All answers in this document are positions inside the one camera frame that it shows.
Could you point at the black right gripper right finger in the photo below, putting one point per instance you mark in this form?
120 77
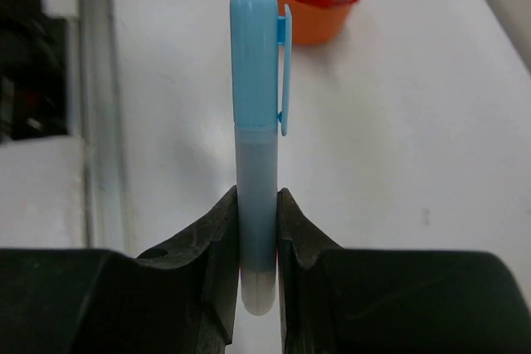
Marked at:
338 300

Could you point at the light blue highlighter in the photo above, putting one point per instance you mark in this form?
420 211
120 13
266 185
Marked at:
261 53

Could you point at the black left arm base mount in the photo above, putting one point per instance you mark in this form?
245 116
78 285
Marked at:
33 71

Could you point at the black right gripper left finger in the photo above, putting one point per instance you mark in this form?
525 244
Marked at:
176 297

